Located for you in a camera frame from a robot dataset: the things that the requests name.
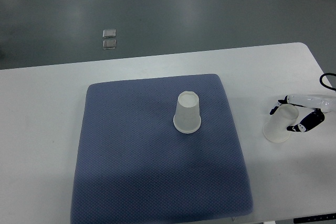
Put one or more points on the white paper cup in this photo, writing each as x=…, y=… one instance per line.
x=275, y=130
x=187, y=117

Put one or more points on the white paper cup on mat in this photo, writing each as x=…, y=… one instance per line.
x=187, y=117

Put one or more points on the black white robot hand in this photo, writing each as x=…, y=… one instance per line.
x=321, y=103

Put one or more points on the lower metal floor plate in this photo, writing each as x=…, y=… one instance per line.
x=109, y=44

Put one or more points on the black table control panel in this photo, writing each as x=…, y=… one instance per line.
x=317, y=218

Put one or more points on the upper metal floor plate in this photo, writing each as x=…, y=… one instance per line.
x=109, y=33

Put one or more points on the metal floor plate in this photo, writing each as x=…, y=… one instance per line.
x=109, y=44
x=109, y=33

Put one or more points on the blue textured cushion mat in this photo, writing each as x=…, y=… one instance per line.
x=134, y=166

